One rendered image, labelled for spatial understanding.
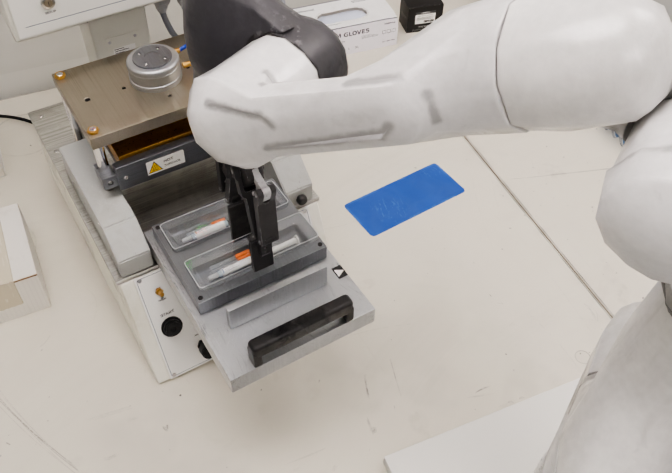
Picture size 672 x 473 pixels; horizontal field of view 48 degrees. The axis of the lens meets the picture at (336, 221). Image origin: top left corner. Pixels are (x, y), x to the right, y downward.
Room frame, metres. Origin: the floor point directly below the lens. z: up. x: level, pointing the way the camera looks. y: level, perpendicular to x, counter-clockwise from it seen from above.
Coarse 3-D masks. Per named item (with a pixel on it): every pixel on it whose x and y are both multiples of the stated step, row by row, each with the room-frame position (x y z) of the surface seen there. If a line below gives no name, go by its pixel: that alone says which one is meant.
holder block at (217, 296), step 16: (288, 208) 0.78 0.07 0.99; (160, 224) 0.74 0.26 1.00; (160, 240) 0.71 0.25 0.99; (208, 240) 0.71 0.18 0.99; (224, 240) 0.71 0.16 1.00; (320, 240) 0.72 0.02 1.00; (176, 256) 0.68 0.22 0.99; (192, 256) 0.68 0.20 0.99; (288, 256) 0.68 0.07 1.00; (304, 256) 0.69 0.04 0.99; (320, 256) 0.70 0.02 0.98; (176, 272) 0.66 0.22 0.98; (256, 272) 0.65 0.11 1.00; (272, 272) 0.66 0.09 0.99; (288, 272) 0.67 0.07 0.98; (192, 288) 0.62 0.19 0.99; (224, 288) 0.63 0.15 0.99; (240, 288) 0.63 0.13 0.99; (256, 288) 0.64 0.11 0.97; (208, 304) 0.61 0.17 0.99
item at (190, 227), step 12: (276, 192) 0.80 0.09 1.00; (216, 204) 0.78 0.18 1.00; (228, 204) 0.78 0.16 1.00; (276, 204) 0.78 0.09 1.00; (192, 216) 0.75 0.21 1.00; (204, 216) 0.75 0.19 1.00; (216, 216) 0.75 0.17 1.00; (228, 216) 0.75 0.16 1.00; (168, 228) 0.73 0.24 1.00; (180, 228) 0.73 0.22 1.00; (192, 228) 0.73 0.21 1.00; (204, 228) 0.73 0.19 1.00; (216, 228) 0.73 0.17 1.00; (180, 240) 0.70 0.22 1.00; (192, 240) 0.70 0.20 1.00
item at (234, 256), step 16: (288, 224) 0.73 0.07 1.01; (304, 224) 0.73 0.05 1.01; (240, 240) 0.70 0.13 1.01; (288, 240) 0.70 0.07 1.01; (304, 240) 0.70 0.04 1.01; (208, 256) 0.67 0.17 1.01; (224, 256) 0.67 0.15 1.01; (240, 256) 0.67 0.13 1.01; (192, 272) 0.64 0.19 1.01; (208, 272) 0.64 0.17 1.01; (224, 272) 0.64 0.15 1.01
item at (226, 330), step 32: (160, 256) 0.70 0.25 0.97; (288, 288) 0.62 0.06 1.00; (320, 288) 0.65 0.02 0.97; (352, 288) 0.65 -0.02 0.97; (192, 320) 0.60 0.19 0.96; (224, 320) 0.59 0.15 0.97; (256, 320) 0.59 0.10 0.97; (288, 320) 0.59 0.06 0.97; (352, 320) 0.60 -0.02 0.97; (224, 352) 0.54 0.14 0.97; (288, 352) 0.54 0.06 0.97
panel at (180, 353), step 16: (304, 208) 0.85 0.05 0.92; (160, 272) 0.71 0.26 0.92; (144, 288) 0.69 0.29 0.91; (160, 288) 0.70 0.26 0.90; (144, 304) 0.68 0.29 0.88; (160, 304) 0.69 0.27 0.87; (176, 304) 0.69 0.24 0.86; (160, 320) 0.67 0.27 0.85; (160, 336) 0.66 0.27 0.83; (176, 336) 0.67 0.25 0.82; (192, 336) 0.68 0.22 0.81; (160, 352) 0.65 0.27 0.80; (176, 352) 0.65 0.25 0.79; (192, 352) 0.66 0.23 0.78; (176, 368) 0.64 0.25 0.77; (192, 368) 0.65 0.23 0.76
